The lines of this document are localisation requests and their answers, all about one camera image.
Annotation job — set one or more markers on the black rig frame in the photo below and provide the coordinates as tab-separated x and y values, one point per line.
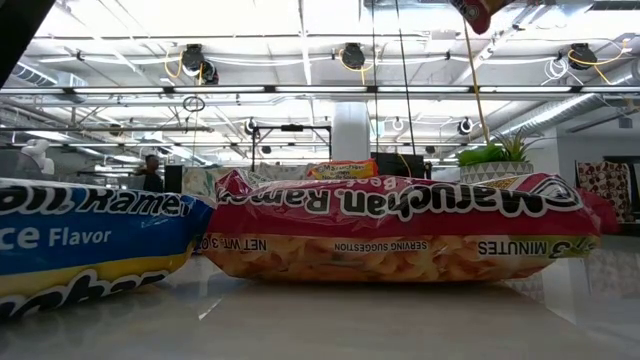
292	128

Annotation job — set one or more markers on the person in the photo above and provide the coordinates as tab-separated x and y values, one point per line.
150	175

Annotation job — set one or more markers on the red Maruchan noodle pack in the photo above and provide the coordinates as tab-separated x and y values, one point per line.
475	15
400	220

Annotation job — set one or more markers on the orange Maruchan noodle pack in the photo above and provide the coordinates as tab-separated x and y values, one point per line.
345	171

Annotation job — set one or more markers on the white pillar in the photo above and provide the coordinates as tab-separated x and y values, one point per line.
350	130

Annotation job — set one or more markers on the green succulent in white pot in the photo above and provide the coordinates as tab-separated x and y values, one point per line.
492	172

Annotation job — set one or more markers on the long LED light strip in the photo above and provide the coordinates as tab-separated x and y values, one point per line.
220	90

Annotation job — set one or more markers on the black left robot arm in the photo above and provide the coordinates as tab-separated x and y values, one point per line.
17	30

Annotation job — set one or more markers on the silver ventilation duct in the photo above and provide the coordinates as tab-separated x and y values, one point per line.
615	87
30	72

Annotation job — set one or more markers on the black flat screen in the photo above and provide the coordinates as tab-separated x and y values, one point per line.
395	165

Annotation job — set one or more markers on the brown patterned hanging cloth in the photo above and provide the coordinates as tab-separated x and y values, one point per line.
605	185

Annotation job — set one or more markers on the black box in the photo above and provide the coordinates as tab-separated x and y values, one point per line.
173	180

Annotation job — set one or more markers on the blue Maruchan noodle pack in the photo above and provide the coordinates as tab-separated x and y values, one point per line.
75	235

